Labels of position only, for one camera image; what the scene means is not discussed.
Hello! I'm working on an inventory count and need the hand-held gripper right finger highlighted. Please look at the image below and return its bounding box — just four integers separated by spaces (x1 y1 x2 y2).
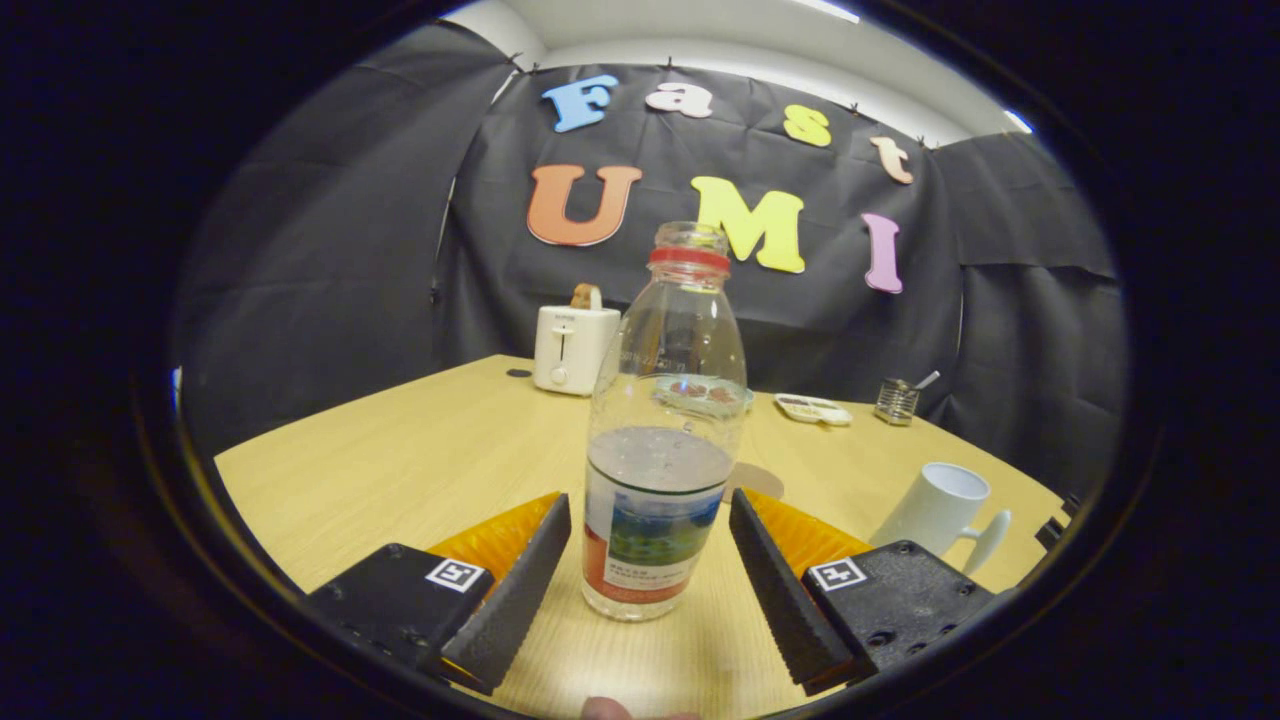
728 487 1001 698

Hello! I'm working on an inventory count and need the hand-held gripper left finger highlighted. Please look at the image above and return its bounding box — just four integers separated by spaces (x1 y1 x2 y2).
303 491 574 697

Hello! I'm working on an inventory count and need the round brown coaster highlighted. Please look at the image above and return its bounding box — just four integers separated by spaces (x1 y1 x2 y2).
725 462 786 503

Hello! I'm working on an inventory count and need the clear plastic juice bottle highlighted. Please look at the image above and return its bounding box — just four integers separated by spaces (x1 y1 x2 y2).
582 221 749 623

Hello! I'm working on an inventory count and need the white cup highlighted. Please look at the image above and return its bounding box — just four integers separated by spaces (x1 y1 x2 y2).
870 462 1013 578

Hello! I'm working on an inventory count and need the wooden table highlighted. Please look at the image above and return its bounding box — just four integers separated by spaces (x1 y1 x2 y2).
213 353 1071 720

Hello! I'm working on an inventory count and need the white divided dish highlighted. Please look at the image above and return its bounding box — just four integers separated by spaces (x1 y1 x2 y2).
775 394 854 428

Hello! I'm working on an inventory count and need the small clear square jar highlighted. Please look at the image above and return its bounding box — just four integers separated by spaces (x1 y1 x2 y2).
875 377 921 427

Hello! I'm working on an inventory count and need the white toaster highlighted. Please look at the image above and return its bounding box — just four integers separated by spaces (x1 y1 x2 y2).
533 303 621 398

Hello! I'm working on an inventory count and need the black backdrop cloth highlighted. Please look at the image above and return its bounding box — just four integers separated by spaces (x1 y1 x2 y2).
175 20 1131 501

